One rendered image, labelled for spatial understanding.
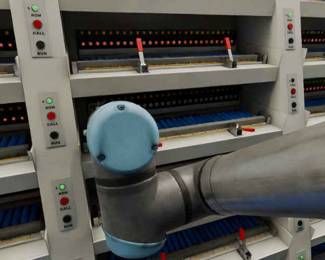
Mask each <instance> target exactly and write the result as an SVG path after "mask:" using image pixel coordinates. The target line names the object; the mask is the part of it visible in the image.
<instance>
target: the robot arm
mask: <svg viewBox="0 0 325 260"><path fill-rule="evenodd" d="M91 106H92V108H93V110H91ZM88 111H89V117H90V118H89V119H88V124H87V130H84V131H83V133H84V135H85V136H86V138H87V144H88V148H89V151H90V153H91V159H92V165H93V171H94V177H95V183H96V189H97V196H98V199H99V205H100V211H101V217H102V230H103V232H104V234H105V238H106V243H107V245H108V247H109V249H110V250H111V251H112V252H113V253H114V254H116V255H118V256H120V257H124V258H143V257H147V256H150V255H152V254H154V253H156V252H157V251H158V250H160V249H161V248H162V247H163V246H164V244H165V241H166V239H167V235H166V232H168V231H171V230H174V229H177V228H179V227H182V226H184V225H186V224H189V223H192V222H194V221H197V220H200V219H202V218H205V217H208V216H211V215H219V216H234V215H249V216H268V217H287V218H306V219H325V121H323V122H320V123H317V124H314V125H311V126H308V127H305V128H302V129H299V130H297V131H294V132H291V133H288V134H285V135H282V136H278V137H275V138H273V139H270V140H267V141H264V142H261V143H258V144H255V145H252V146H249V147H246V148H244V149H241V150H238V151H235V152H232V153H228V154H224V155H217V156H214V157H211V158H209V159H206V160H203V161H200V162H197V163H194V164H190V165H186V166H182V167H178V168H175V169H171V170H167V171H164V172H160V173H157V172H156V164H155V154H156V151H157V149H158V144H159V132H158V128H157V125H156V122H155V121H154V119H153V117H152V116H151V115H150V114H149V113H148V112H147V111H146V110H145V109H143V108H142V107H140V106H138V105H136V104H134V103H131V102H127V101H108V102H98V103H93V104H88Z"/></svg>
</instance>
